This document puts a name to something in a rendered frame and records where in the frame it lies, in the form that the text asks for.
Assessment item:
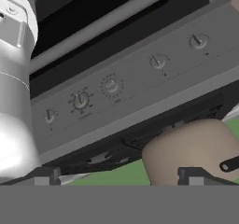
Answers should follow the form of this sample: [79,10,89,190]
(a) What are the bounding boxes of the grey oven door handle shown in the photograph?
[28,0,230,75]

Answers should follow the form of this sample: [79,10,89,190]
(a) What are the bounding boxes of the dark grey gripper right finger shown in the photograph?
[176,166,239,187]

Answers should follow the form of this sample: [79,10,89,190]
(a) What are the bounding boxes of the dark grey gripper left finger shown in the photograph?
[0,166,62,187]

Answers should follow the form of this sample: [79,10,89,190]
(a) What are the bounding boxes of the grey stove with oven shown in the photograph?
[28,0,239,176]

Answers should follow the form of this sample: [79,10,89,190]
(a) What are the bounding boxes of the beige pot with black handle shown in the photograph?
[141,118,239,187]

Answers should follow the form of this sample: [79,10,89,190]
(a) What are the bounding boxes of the grey stove knob with dial marks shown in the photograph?
[67,90,94,114]

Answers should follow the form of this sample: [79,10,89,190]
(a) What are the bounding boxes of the black oven door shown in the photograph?
[29,0,218,100]

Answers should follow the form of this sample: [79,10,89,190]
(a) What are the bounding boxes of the grey stove knob with dotted ring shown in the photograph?
[99,72,125,100]

